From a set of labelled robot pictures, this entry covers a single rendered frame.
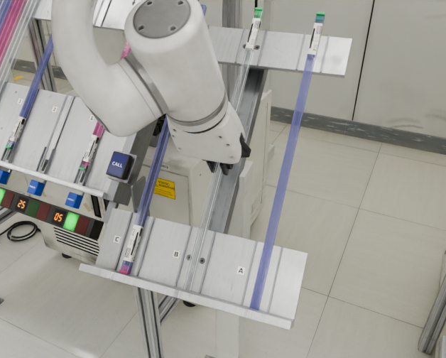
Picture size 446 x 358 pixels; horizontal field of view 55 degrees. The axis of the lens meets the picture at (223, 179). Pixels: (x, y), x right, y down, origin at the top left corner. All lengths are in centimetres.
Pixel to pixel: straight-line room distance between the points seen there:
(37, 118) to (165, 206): 45
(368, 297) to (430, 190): 87
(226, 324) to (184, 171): 42
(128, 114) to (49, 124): 62
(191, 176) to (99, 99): 75
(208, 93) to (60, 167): 58
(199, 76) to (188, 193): 78
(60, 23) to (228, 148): 27
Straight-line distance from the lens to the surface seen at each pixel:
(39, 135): 108
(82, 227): 96
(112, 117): 47
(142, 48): 45
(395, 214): 217
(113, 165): 88
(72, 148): 101
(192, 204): 125
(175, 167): 120
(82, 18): 45
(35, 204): 105
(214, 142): 59
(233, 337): 109
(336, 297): 170
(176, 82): 47
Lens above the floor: 124
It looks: 33 degrees down
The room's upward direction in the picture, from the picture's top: straight up
